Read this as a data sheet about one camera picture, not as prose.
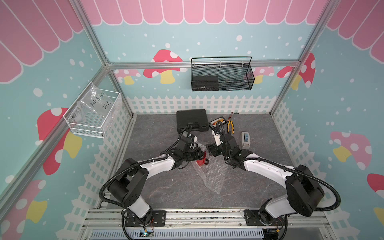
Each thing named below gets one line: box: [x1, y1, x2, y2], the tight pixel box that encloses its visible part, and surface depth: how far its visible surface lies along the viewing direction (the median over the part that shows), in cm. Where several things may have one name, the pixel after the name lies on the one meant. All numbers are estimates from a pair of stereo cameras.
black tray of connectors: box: [208, 116, 227, 130], surface depth 115 cm
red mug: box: [196, 150, 210, 166], surface depth 89 cm
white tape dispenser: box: [241, 131, 250, 150], surface depth 102 cm
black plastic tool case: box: [176, 109, 209, 134], surface depth 115 cm
